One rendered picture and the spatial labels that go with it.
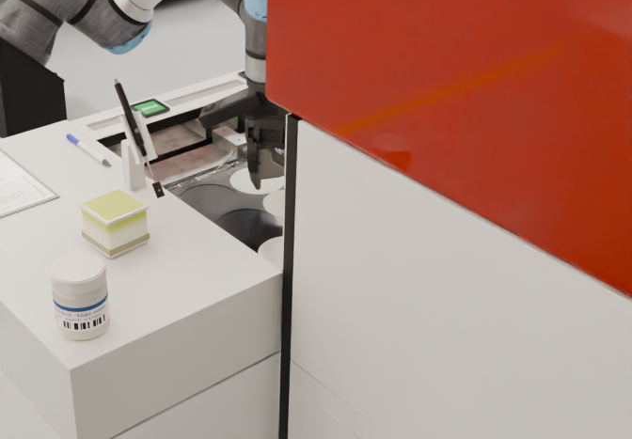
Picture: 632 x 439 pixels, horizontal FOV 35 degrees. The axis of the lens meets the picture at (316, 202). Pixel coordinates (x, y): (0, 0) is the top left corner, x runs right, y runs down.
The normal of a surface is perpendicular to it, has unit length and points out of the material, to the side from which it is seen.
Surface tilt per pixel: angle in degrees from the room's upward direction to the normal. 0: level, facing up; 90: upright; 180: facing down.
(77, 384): 90
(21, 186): 0
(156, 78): 0
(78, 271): 0
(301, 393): 90
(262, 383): 90
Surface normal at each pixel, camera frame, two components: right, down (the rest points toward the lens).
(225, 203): 0.04, -0.86
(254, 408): 0.66, 0.40
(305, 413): -0.75, 0.31
